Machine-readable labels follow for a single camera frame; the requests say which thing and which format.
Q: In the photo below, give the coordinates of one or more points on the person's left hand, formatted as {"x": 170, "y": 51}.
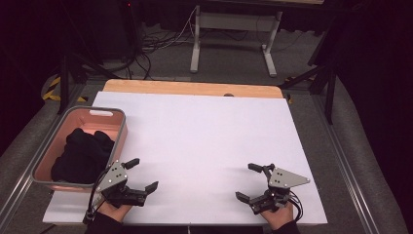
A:
{"x": 113, "y": 212}

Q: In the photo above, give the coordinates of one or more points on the pink basket with grey rim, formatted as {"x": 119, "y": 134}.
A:
{"x": 81, "y": 122}

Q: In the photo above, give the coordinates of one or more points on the white board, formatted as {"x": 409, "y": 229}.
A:
{"x": 201, "y": 146}

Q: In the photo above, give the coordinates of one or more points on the black cloth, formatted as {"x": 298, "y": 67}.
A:
{"x": 82, "y": 156}

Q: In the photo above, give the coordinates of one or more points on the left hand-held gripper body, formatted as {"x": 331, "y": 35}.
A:
{"x": 112, "y": 178}

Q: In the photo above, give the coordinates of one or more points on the black metal stand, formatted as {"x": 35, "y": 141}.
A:
{"x": 64, "y": 84}
{"x": 330, "y": 94}

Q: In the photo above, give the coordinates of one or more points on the yellow and black floor tape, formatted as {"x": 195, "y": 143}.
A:
{"x": 50, "y": 94}

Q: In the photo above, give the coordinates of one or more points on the person's right hand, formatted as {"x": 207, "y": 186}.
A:
{"x": 278, "y": 219}

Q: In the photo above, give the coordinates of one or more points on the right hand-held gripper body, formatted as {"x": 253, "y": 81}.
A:
{"x": 285, "y": 179}

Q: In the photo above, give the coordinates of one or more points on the white metal desk frame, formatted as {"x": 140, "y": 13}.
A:
{"x": 233, "y": 21}

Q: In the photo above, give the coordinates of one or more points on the wooden table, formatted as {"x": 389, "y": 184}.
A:
{"x": 195, "y": 87}

